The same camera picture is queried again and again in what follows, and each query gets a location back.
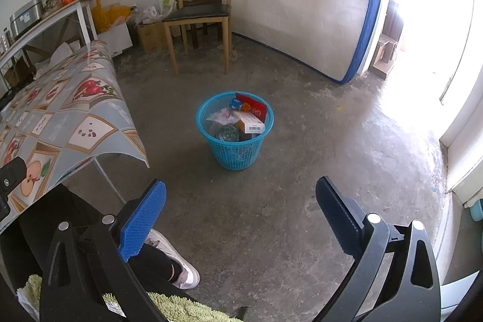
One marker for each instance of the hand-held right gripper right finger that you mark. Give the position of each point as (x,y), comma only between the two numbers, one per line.
(336,212)

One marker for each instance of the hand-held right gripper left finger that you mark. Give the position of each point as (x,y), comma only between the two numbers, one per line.
(145,216)

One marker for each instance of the blue plastic basket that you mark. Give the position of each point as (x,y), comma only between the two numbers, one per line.
(234,156)

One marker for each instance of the green label plastic bottle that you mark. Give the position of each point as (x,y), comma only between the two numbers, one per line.
(226,134)

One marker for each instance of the white orange cardboard box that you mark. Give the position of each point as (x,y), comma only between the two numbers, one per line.
(251,123)

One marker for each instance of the red snack bag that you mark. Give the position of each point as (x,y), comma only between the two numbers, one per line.
(257,109)

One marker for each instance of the blue snack packet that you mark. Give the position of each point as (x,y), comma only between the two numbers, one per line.
(236,104)

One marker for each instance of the person's black trouser leg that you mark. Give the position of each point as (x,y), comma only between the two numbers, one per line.
(45,205)

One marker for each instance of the white sneaker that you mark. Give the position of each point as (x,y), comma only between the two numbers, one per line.
(177,261)

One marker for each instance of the table with fruit-pattern cloth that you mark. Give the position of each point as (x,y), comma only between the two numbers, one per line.
(75,110)

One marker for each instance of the green shaggy mat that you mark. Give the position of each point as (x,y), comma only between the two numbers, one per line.
(181,308)

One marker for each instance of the white side table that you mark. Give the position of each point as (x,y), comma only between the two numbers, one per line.
(49,22)

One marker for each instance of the yellow plastic bag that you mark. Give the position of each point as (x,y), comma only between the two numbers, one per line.
(109,14)

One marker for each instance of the white plastic bags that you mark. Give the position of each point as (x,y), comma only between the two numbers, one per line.
(154,12)

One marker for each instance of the wooden chair dark seat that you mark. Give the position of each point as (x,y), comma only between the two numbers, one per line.
(196,14)

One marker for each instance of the white mattress blue edge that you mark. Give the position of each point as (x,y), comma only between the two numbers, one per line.
(302,5)

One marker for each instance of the dark wooden stool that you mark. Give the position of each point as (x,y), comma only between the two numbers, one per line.
(202,0)

